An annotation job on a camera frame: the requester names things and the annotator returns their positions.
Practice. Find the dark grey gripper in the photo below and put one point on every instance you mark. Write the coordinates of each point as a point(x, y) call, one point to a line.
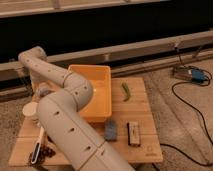
point(41, 88)

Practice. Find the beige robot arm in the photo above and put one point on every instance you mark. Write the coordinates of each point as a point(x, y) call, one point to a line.
point(58, 114)

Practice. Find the white paper cup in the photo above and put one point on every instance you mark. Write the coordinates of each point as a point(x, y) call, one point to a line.
point(30, 110)

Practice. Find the dark grapes bunch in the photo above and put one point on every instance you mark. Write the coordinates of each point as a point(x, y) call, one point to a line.
point(40, 153)

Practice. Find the orange plastic bin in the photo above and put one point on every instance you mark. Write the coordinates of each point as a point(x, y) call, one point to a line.
point(100, 106)

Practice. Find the blue sponge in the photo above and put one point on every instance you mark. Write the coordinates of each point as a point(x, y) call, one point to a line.
point(110, 131)

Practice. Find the brown rectangular block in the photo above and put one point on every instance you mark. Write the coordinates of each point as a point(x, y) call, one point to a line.
point(133, 134)

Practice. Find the wooden table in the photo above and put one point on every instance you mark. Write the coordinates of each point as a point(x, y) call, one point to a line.
point(137, 108)

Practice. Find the blue power box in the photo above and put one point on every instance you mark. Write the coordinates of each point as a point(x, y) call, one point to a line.
point(189, 74)

